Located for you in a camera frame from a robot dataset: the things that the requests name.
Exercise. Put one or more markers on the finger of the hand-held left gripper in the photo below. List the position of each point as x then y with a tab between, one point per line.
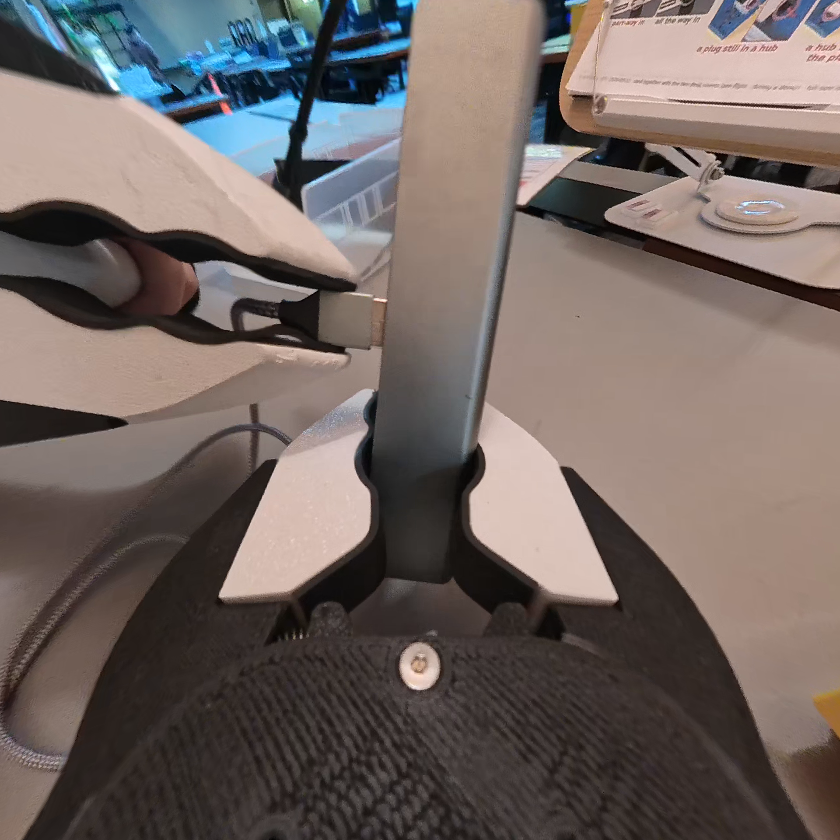
131	170
98	367

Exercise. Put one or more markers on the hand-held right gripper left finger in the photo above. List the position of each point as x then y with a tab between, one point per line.
302	525

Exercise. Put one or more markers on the paper with red label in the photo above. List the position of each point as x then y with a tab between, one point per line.
551	170

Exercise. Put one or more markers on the person's left hand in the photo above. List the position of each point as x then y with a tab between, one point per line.
164	282

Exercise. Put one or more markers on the printed instruction sheet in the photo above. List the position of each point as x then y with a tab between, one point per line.
689	72

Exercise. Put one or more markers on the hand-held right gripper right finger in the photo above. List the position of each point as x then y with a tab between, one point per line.
531	525

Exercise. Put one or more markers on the yellow plastic bin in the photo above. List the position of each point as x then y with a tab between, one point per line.
828	712

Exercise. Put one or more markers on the grey usb hub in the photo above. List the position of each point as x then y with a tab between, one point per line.
446	262

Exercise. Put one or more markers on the clear plastic tray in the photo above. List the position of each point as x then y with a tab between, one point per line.
348	190

